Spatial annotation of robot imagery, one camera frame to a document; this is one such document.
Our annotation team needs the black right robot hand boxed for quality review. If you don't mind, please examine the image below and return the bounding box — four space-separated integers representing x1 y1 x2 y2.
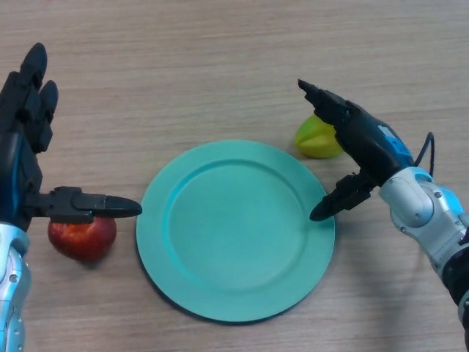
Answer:
297 78 415 222

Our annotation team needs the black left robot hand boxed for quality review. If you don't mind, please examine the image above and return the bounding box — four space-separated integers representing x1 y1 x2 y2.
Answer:
0 43 143 232

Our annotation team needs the yellow green starfruit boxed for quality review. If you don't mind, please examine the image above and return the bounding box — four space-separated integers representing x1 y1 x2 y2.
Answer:
295 114 345 160

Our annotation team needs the teal green round plate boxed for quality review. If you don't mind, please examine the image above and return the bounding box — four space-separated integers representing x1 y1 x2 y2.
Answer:
135 139 336 323

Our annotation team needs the red apple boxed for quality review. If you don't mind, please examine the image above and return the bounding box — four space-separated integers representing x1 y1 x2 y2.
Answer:
47 216 117 263

